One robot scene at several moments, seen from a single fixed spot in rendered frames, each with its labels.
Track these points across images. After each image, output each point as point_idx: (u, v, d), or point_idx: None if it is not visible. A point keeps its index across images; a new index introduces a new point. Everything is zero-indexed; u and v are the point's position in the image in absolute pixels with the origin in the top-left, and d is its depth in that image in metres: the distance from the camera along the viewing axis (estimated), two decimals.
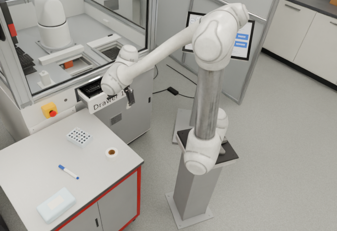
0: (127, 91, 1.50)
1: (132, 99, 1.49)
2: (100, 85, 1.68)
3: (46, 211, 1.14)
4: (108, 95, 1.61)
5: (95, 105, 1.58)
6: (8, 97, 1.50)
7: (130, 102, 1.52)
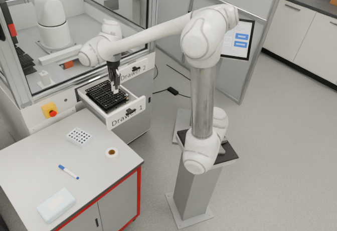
0: (115, 74, 1.46)
1: (117, 82, 1.46)
2: (117, 99, 1.60)
3: (46, 211, 1.14)
4: (126, 111, 1.52)
5: (114, 121, 1.49)
6: (8, 97, 1.50)
7: (115, 85, 1.50)
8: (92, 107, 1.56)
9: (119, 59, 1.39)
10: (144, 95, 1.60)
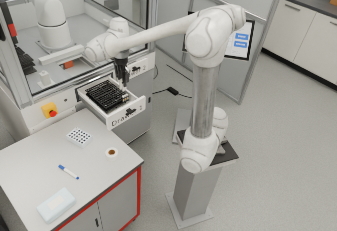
0: (123, 71, 1.47)
1: (127, 79, 1.48)
2: (117, 99, 1.60)
3: (46, 211, 1.14)
4: (126, 111, 1.52)
5: (114, 121, 1.49)
6: (8, 97, 1.50)
7: (124, 82, 1.51)
8: (92, 107, 1.56)
9: (128, 56, 1.40)
10: (144, 95, 1.60)
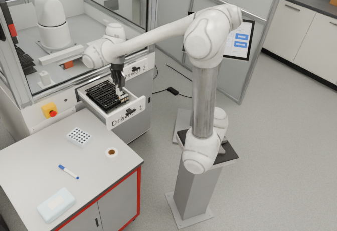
0: (119, 76, 1.46)
1: (123, 83, 1.48)
2: (117, 99, 1.60)
3: (46, 211, 1.14)
4: (126, 111, 1.52)
5: (114, 121, 1.49)
6: (8, 97, 1.50)
7: (120, 86, 1.51)
8: (92, 107, 1.56)
9: (124, 61, 1.40)
10: (144, 95, 1.60)
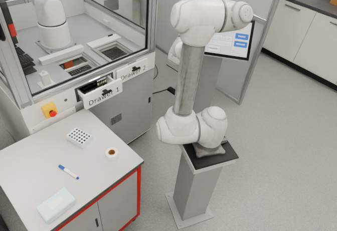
0: None
1: None
2: (95, 81, 1.71)
3: (46, 211, 1.14)
4: (103, 91, 1.64)
5: (90, 100, 1.61)
6: (8, 97, 1.50)
7: None
8: None
9: None
10: (120, 78, 1.71)
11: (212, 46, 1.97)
